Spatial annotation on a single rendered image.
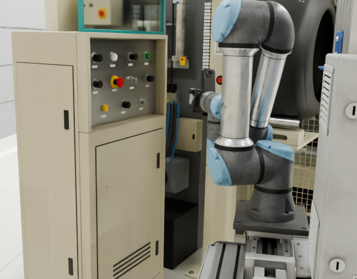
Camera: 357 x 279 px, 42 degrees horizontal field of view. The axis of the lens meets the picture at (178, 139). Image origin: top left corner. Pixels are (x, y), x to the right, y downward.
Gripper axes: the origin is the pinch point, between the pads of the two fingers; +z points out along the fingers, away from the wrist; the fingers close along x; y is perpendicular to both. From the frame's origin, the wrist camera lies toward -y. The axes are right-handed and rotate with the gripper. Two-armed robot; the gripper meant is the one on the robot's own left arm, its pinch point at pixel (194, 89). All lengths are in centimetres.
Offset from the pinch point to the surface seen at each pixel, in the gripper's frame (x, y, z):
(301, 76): 44.2, -11.3, -0.2
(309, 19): 44, -34, 2
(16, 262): -61, 116, 84
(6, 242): -69, 117, 112
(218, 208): 37, 62, 43
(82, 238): -35, 65, 5
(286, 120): 49, 9, 13
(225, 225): 41, 70, 40
